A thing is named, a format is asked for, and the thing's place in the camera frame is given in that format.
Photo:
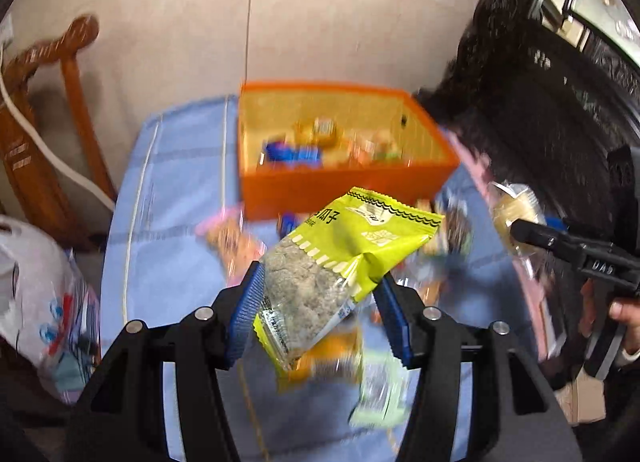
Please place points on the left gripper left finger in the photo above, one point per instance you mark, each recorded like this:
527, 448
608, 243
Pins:
121, 414

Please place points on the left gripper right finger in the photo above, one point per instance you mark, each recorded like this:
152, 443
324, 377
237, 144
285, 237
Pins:
514, 413

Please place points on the round pastry clear wrapper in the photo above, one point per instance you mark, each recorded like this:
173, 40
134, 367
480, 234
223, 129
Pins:
510, 202

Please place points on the yellow-green melon seeds bag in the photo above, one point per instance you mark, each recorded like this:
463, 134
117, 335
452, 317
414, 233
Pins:
319, 272

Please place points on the person right hand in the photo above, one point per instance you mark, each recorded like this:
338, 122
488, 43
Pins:
624, 311

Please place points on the pink cloth strip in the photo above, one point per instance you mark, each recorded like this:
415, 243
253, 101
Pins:
535, 280

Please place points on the white plastic bag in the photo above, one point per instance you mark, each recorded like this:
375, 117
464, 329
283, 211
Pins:
49, 313

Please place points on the pale green snack packet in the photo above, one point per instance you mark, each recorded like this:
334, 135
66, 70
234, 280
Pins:
383, 392

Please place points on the sunflower seeds clear bag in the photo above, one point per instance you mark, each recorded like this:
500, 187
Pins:
455, 234

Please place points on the golden bread snack bag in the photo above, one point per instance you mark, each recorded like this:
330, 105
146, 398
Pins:
338, 356

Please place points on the black carved furniture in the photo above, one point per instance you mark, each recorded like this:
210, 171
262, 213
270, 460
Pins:
548, 115

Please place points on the pink wrapped cookie pack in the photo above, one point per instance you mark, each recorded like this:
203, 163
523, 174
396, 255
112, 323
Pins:
236, 249

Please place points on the wooden chair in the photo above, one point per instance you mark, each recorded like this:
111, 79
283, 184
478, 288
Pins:
31, 166

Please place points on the blue cookie package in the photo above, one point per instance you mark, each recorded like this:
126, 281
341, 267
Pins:
287, 222

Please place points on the orange storage box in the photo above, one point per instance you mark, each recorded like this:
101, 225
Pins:
385, 142

